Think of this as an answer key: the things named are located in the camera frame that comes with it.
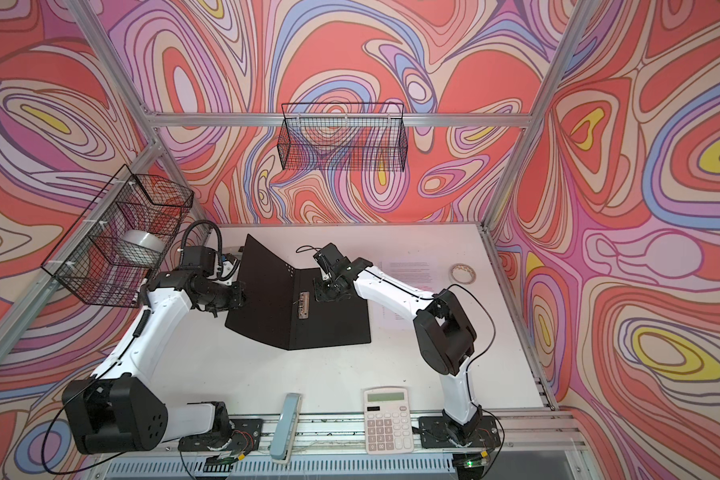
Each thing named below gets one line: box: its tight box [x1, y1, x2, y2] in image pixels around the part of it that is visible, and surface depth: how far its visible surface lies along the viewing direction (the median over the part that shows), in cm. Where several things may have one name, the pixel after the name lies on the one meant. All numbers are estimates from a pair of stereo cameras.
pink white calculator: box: [363, 386, 414, 455], surface depth 75 cm
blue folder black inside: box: [225, 234, 371, 351], surface depth 97 cm
